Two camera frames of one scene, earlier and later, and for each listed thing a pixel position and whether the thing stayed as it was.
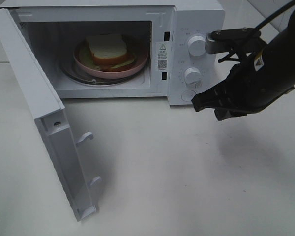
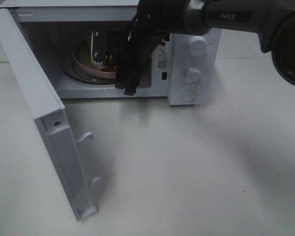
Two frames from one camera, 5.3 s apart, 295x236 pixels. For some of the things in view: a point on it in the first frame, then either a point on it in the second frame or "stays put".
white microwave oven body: x=124 y=52 stays put
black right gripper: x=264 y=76 → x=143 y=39
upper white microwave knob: x=196 y=45 stays put
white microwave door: x=62 y=143 stays put
